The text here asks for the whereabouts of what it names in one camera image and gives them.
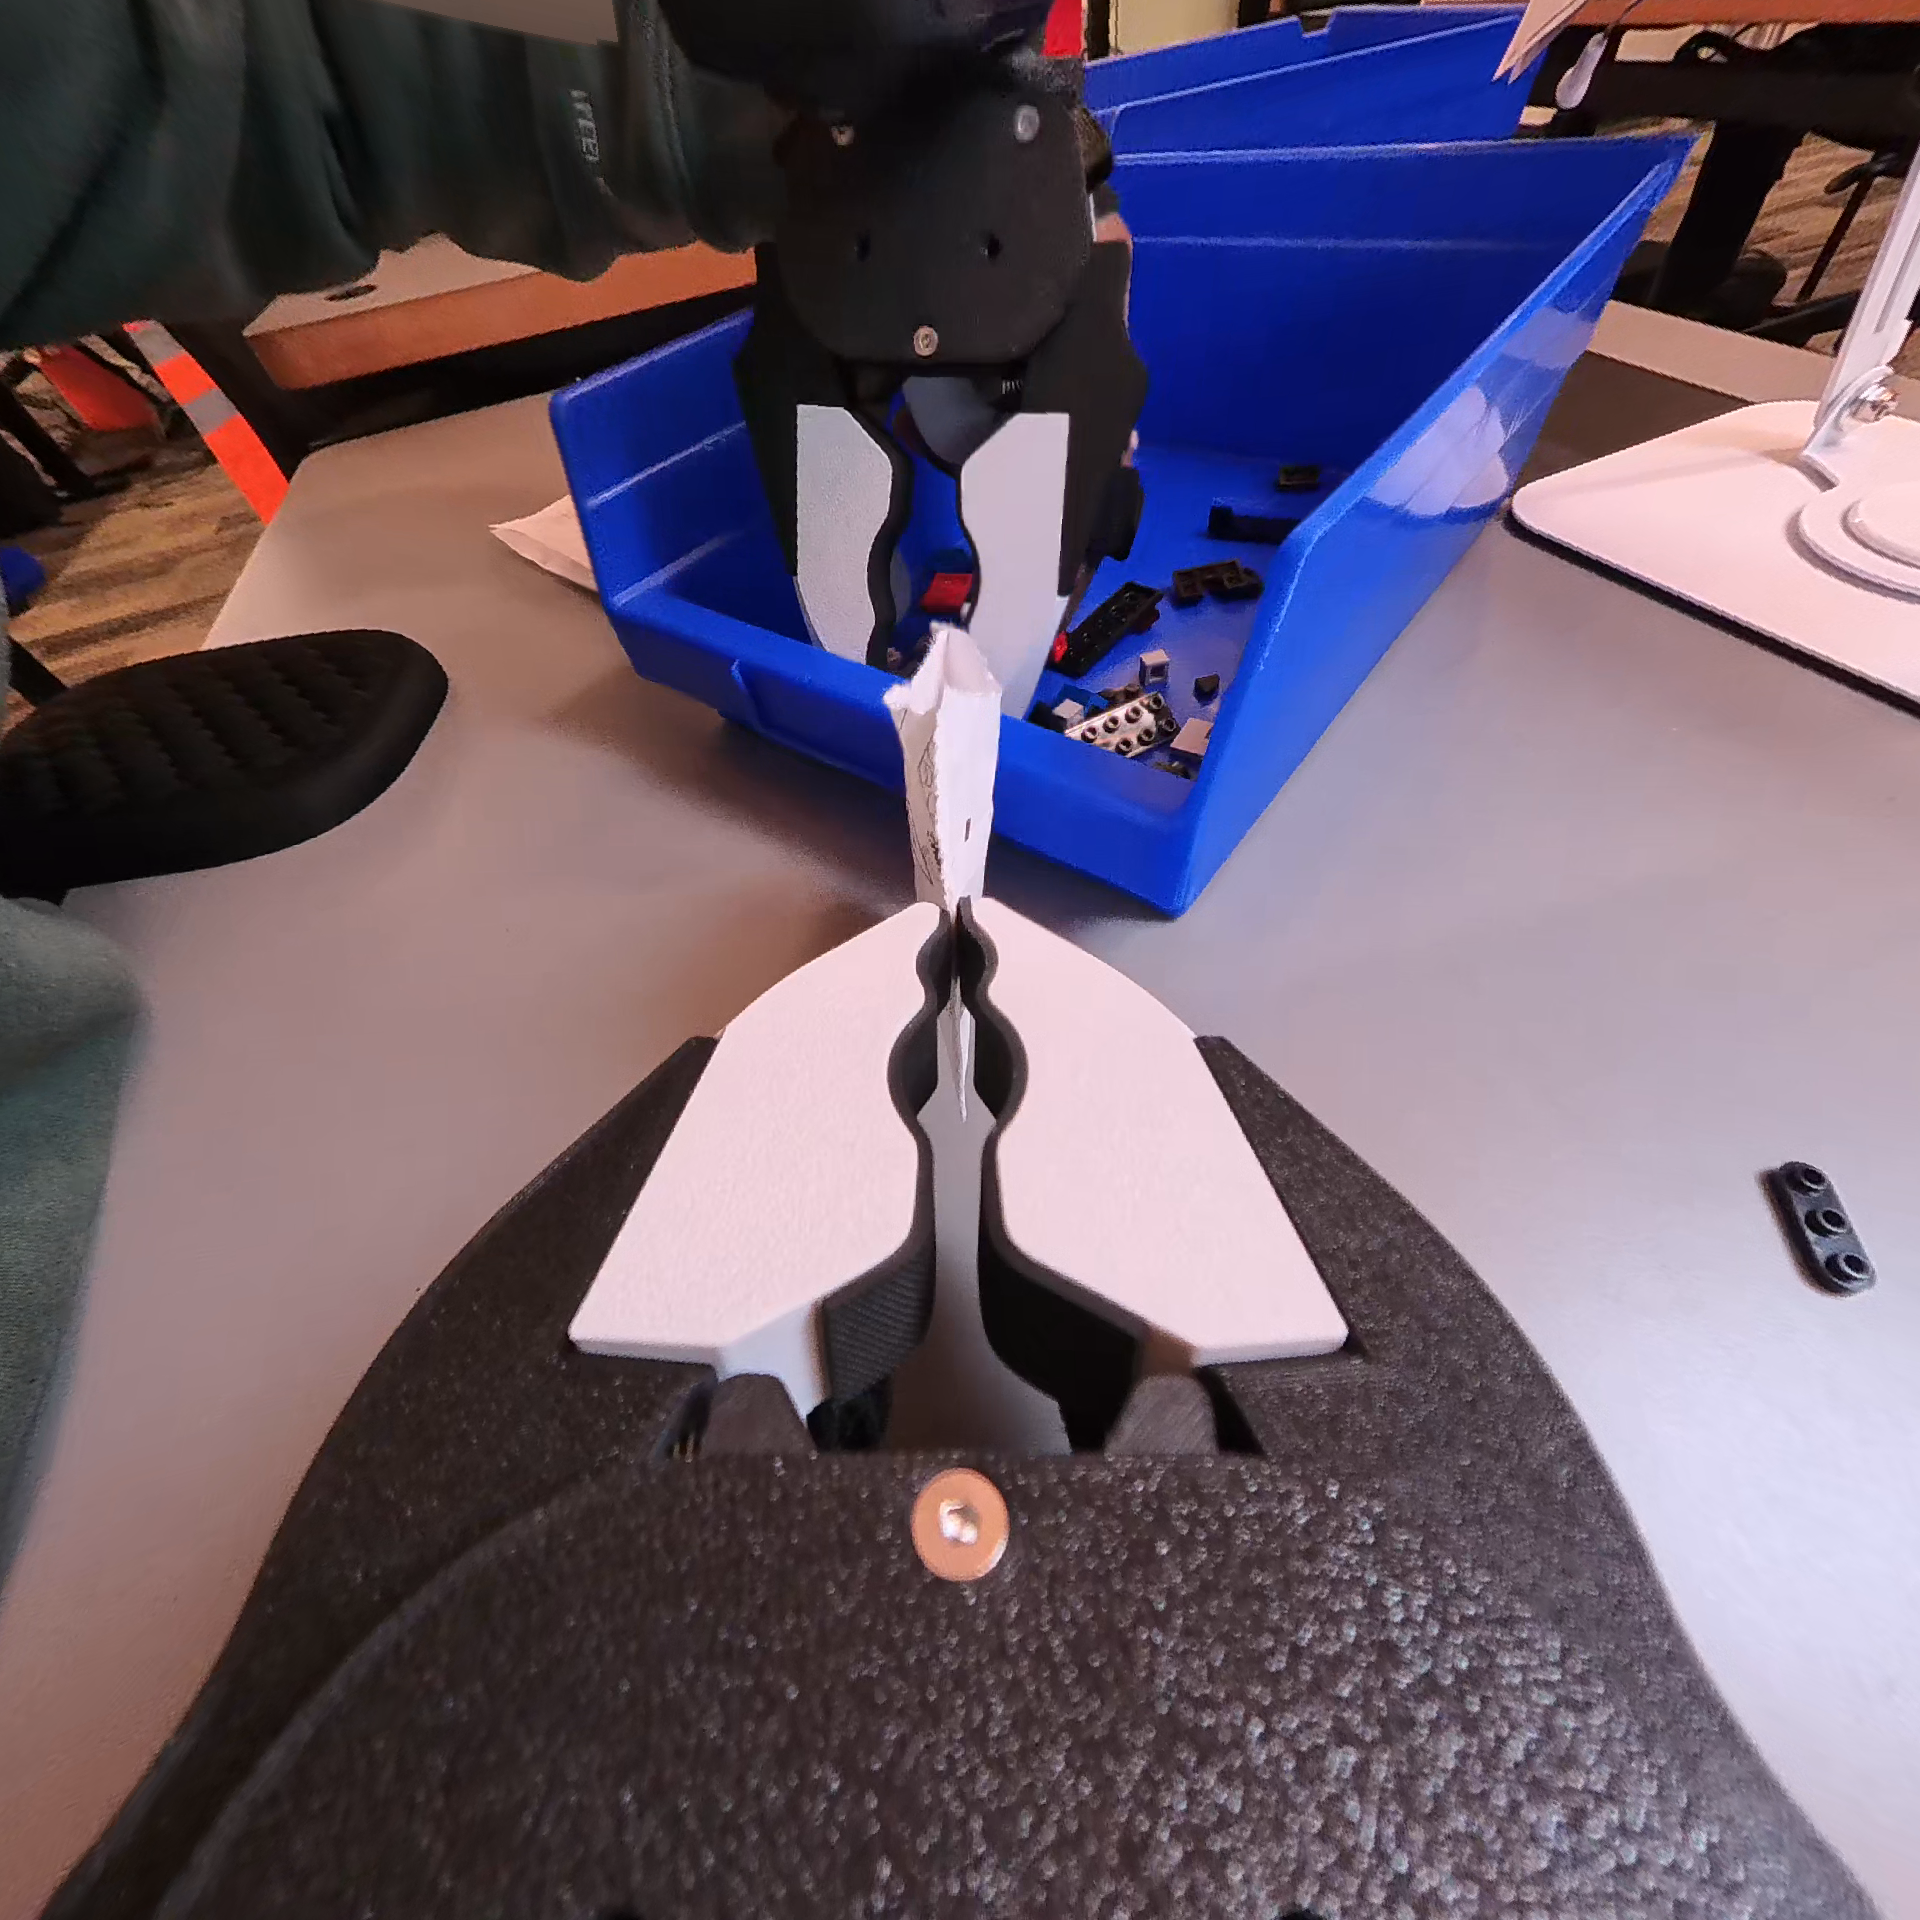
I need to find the blue plastic bin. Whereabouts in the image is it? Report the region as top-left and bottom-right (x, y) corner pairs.
(1080, 0), (1622, 158)
(549, 138), (1695, 920)

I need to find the small black lego beam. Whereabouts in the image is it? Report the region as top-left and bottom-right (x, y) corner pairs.
(1766, 1162), (1879, 1297)

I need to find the small numbered paper bag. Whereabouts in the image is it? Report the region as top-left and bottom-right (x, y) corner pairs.
(885, 622), (1005, 1126)

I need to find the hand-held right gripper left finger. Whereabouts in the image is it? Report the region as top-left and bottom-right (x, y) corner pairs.
(570, 902), (954, 1390)

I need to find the white book stand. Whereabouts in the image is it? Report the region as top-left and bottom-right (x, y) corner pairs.
(1509, 122), (1920, 713)

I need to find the black rough rounded object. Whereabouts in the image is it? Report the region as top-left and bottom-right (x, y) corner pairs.
(0, 633), (455, 902)

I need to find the orange object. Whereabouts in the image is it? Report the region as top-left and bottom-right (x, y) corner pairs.
(120, 315), (296, 529)

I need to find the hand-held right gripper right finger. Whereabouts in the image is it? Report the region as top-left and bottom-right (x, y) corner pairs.
(968, 892), (1353, 1376)

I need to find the lego pieces pile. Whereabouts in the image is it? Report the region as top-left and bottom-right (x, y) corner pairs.
(1036, 453), (1338, 778)

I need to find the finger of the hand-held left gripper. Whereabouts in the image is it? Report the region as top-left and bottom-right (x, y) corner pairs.
(791, 400), (919, 669)
(959, 409), (1080, 696)

